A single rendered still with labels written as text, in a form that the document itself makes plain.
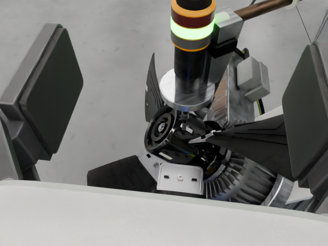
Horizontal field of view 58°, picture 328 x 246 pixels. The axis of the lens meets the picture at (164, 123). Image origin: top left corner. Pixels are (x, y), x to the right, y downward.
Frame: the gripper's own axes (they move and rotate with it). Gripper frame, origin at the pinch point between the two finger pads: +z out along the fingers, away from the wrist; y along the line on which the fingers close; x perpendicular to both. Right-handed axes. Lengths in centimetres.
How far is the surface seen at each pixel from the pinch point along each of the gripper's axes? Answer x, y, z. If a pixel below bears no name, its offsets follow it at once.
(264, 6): -11.1, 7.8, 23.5
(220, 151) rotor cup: -45, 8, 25
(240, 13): -11.0, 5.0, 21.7
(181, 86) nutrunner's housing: -18.4, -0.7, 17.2
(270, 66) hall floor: -165, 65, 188
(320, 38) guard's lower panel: -100, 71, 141
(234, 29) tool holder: -11.8, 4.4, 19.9
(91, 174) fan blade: -67, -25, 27
